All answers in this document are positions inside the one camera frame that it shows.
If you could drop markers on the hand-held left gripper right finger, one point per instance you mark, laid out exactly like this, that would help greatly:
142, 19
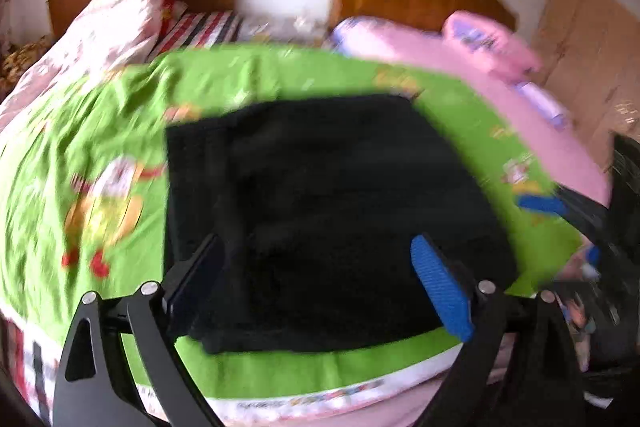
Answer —
442, 284

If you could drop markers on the green printed bed sheet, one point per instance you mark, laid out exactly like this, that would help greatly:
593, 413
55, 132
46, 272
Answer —
100, 132

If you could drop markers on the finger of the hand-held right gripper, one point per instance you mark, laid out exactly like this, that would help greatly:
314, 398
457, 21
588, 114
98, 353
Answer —
593, 257
542, 205

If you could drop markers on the black pants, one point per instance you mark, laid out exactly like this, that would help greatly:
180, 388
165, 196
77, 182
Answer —
325, 217

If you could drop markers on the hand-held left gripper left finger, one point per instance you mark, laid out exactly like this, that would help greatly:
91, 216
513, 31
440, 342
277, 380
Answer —
195, 279

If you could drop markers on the pink pillow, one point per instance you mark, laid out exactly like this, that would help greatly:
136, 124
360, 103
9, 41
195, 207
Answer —
492, 42

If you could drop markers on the brown patterned pillow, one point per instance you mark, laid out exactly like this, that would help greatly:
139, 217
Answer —
22, 62

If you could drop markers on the pink blanket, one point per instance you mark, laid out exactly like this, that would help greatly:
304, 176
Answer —
430, 52

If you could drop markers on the red plaid blanket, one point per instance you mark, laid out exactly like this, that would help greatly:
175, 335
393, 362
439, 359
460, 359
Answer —
205, 29

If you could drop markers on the white purple packet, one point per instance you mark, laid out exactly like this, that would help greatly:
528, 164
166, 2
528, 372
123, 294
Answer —
545, 103

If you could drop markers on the pink floral quilt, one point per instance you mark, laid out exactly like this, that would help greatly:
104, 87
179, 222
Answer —
105, 37

